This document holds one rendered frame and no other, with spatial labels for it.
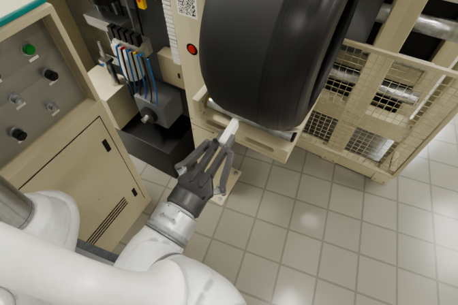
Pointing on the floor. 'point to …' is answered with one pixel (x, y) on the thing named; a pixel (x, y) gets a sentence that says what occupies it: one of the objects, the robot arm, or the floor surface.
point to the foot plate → (227, 186)
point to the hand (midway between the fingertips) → (228, 133)
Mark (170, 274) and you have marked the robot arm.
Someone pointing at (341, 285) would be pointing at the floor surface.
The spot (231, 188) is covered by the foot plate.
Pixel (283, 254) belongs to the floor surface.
